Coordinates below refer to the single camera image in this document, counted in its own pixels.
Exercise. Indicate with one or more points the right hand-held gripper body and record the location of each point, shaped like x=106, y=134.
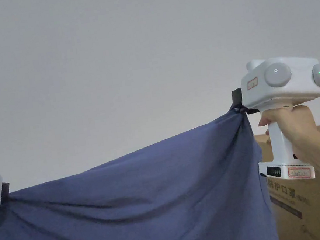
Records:
x=263, y=90

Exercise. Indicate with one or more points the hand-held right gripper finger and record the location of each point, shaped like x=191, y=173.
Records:
x=251, y=110

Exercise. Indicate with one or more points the dark blue shirt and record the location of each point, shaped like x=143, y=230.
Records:
x=130, y=207

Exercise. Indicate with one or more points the person's right hand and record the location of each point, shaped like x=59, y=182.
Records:
x=299, y=127

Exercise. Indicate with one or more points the brown cardboard carton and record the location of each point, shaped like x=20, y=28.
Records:
x=307, y=212

